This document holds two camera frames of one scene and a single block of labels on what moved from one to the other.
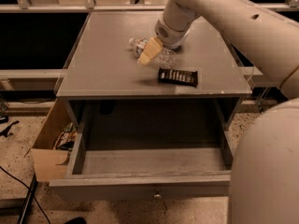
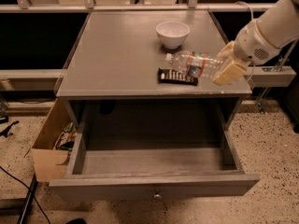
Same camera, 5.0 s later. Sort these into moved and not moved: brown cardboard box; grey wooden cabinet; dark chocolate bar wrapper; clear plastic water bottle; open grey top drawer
Moved: clear plastic water bottle
Not moved: brown cardboard box; open grey top drawer; grey wooden cabinet; dark chocolate bar wrapper
